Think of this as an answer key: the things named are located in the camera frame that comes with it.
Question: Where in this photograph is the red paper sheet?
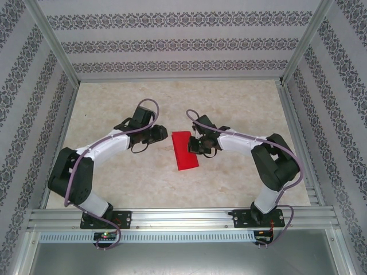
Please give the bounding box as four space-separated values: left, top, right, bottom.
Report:
171 130 200 172

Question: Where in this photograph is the grey metal sheet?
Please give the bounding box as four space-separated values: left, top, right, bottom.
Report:
15 229 353 275

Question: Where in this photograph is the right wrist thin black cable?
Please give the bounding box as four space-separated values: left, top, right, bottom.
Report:
200 147 219 159

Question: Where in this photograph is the wrist thin black cable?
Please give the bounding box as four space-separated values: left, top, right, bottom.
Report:
200 147 219 159
130 142 150 155

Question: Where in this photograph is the left wrist thin black cable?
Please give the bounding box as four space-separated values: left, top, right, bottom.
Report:
130 142 150 155

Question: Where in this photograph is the aluminium frame cross beam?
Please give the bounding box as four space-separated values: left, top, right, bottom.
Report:
77 76 284 84

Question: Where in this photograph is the aluminium mounting rail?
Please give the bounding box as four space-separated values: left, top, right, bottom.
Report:
27 206 341 233

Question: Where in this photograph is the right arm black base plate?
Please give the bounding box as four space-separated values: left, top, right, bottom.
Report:
232 208 286 229

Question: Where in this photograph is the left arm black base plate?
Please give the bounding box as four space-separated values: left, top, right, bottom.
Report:
79 210 133 230

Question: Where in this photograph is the slotted cable duct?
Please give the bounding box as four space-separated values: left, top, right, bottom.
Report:
38 230 256 244

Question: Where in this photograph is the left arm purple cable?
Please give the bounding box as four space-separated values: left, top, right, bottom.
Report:
63 98 161 252

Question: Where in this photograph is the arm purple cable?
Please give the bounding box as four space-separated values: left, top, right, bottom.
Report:
63 98 161 252
185 108 304 250

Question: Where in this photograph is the aluminium frame post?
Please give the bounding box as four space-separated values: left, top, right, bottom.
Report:
280 0 335 85
24 0 80 85

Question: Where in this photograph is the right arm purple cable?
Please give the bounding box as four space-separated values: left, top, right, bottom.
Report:
185 108 304 250

